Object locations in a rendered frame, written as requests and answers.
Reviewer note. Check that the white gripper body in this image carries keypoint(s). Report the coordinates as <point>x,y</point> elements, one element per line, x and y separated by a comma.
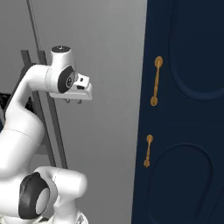
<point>73,94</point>

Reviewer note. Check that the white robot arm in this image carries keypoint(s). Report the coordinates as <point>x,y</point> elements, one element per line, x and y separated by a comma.
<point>20,128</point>

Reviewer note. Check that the wide grey fridge door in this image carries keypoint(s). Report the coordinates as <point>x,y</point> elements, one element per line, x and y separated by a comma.
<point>108,131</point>

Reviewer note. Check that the narrow grey fridge door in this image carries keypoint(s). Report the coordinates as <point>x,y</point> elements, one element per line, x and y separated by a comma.
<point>13,35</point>

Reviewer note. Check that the tall navy cupboard door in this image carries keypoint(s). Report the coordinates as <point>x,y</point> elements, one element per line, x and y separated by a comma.
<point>189,58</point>

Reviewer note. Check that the short navy cupboard door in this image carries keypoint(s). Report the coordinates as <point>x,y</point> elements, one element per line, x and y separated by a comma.
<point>180,180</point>

